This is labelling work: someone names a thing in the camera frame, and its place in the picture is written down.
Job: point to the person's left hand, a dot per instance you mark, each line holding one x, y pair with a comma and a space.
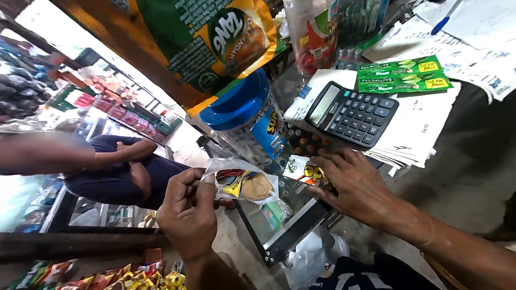
193, 225

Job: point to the person's right hand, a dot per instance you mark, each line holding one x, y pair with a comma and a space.
358, 189

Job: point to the person's left thumb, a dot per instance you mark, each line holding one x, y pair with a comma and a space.
206, 195

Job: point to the person's right fingers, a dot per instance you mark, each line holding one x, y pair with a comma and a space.
336, 161

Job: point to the person's right thumb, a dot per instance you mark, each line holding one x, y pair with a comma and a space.
322, 194

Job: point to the person's left fingers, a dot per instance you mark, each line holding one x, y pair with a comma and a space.
182, 187

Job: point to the clear plastic bag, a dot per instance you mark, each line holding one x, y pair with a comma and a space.
225, 165

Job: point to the white packet with yellow print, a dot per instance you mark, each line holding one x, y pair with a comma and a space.
296, 169

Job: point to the person's left forearm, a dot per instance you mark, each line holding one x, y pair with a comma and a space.
213, 274

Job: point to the person's right forearm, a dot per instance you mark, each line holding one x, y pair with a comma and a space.
451, 237

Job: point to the yellow and red packet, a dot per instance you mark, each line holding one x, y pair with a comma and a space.
232, 187

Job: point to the group of orange-capped bottles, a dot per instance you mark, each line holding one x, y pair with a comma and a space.
308, 143

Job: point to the glass display case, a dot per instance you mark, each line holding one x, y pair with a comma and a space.
290, 225

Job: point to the black calculator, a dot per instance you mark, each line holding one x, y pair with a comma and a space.
352, 115

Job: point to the green and white packet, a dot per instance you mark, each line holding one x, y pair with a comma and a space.
275, 213

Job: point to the round brown cookie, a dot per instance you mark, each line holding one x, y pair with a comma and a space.
257, 187

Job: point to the white plastic bag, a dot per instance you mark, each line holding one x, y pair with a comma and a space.
310, 257

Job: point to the blue binder clip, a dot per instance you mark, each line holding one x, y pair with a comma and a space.
305, 92

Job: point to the rack of pink packs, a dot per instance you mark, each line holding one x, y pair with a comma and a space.
121, 115

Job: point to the person's body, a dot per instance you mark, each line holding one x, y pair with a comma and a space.
375, 274

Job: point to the stack of white papers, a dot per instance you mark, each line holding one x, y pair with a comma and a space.
423, 121

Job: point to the plastic jar with blue lid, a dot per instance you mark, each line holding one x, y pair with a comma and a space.
238, 104

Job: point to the pile of yellow snack packets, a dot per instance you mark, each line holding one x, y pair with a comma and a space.
133, 278

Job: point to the green sachets with yellow print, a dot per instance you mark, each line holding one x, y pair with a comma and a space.
403, 75

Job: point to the wooden beam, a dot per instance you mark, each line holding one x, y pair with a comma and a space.
80, 246

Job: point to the clear jar with red label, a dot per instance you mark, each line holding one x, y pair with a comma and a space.
316, 44

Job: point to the large jar of green items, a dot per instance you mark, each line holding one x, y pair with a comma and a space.
361, 20

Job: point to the orange and green hanging packets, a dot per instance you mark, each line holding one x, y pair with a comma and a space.
173, 44

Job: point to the blue pen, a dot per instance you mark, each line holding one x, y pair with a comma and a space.
441, 24

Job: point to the loose written paper sheets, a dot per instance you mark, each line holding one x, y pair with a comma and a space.
475, 56

